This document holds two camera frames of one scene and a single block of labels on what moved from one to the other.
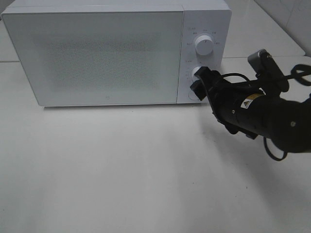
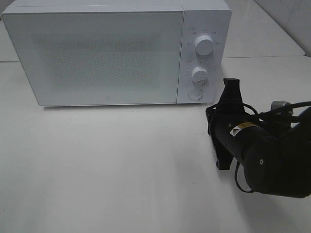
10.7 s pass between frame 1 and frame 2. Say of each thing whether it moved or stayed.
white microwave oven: stayed
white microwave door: stayed
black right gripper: moved
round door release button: stayed
